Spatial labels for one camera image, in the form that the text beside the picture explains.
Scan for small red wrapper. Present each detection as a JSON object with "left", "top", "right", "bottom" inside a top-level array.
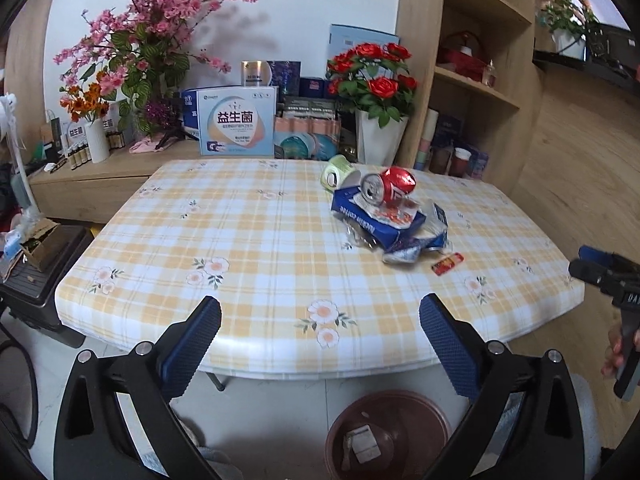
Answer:
[{"left": 431, "top": 252, "right": 464, "bottom": 276}]

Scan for white paper leaflet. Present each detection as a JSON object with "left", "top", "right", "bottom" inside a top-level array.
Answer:
[{"left": 343, "top": 425, "right": 382, "bottom": 470}]

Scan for blue snack bag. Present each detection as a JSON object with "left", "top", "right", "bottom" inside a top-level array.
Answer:
[{"left": 382, "top": 200, "right": 448, "bottom": 264}]

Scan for blue cardboard box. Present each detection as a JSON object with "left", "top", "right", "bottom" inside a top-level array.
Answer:
[{"left": 331, "top": 186, "right": 426, "bottom": 249}]

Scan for crushed red soda can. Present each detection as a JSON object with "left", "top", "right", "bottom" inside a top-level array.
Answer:
[{"left": 360, "top": 166, "right": 416, "bottom": 206}]

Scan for green paper noodle cup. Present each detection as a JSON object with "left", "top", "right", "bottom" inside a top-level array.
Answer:
[{"left": 320, "top": 155, "right": 361, "bottom": 192}]

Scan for white floral plastic tray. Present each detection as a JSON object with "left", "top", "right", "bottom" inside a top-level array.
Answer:
[{"left": 350, "top": 192, "right": 420, "bottom": 230}]

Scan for dark red trash bin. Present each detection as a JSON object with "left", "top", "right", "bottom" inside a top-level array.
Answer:
[{"left": 324, "top": 390, "right": 450, "bottom": 479}]

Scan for person's right hand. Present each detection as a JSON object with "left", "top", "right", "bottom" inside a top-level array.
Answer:
[{"left": 601, "top": 322, "right": 626, "bottom": 378}]

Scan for orange plaid tablecloth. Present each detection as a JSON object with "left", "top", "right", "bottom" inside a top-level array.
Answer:
[{"left": 55, "top": 159, "right": 585, "bottom": 379}]

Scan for small purple blue box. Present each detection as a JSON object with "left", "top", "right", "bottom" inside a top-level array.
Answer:
[{"left": 466, "top": 146, "right": 489, "bottom": 180}]

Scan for low wooden cabinet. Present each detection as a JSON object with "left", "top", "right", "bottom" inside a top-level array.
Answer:
[{"left": 29, "top": 140, "right": 200, "bottom": 224}]

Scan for red cup white rim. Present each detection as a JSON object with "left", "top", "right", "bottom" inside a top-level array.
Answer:
[{"left": 448, "top": 148, "right": 472, "bottom": 178}]

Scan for stack of pastel cups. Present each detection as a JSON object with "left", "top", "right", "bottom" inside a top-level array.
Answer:
[{"left": 413, "top": 108, "right": 439, "bottom": 170}]

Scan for dark brown cup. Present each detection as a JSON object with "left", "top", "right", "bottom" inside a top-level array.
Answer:
[{"left": 430, "top": 146, "right": 454, "bottom": 174}]

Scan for white angular flower vase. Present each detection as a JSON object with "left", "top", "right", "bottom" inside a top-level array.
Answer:
[{"left": 356, "top": 110, "right": 408, "bottom": 167}]

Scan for white blue probiotic box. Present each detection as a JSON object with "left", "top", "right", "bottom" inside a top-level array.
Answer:
[{"left": 195, "top": 87, "right": 278, "bottom": 158}]

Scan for small glass bottle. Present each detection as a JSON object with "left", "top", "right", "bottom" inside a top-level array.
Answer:
[{"left": 482, "top": 60, "right": 497, "bottom": 88}]

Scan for pink teal gift box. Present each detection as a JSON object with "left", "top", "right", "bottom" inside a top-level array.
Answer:
[{"left": 273, "top": 117, "right": 341, "bottom": 160}]

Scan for pink flowers in white pot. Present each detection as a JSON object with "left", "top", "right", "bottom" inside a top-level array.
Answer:
[{"left": 539, "top": 0, "right": 601, "bottom": 61}]

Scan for small white vase orange flowers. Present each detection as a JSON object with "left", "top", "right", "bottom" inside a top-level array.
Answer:
[{"left": 60, "top": 81, "right": 110, "bottom": 164}]

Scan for red basket on shelf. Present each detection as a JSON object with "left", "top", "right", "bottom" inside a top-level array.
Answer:
[{"left": 436, "top": 30, "right": 488, "bottom": 82}]

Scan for wooden shelf unit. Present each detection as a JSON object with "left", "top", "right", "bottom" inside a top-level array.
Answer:
[{"left": 396, "top": 0, "right": 541, "bottom": 193}]

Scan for red rose bouquet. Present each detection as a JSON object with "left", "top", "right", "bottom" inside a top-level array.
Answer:
[{"left": 326, "top": 42, "right": 419, "bottom": 128}]

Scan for dark blue starry box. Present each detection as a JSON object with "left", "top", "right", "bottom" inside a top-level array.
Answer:
[{"left": 268, "top": 61, "right": 302, "bottom": 99}]

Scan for pink cherry blossom bouquet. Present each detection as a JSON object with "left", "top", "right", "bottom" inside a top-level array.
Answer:
[{"left": 54, "top": 0, "right": 257, "bottom": 134}]

